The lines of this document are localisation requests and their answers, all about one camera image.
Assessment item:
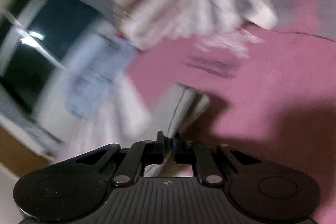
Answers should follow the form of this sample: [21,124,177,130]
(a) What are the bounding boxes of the grey pants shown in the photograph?
[144,82,211,177]

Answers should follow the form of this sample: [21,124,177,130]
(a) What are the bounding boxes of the light blue folded duvet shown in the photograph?
[65,33,136,118]

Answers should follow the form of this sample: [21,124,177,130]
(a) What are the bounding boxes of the window with white frame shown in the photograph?
[1,0,101,115]

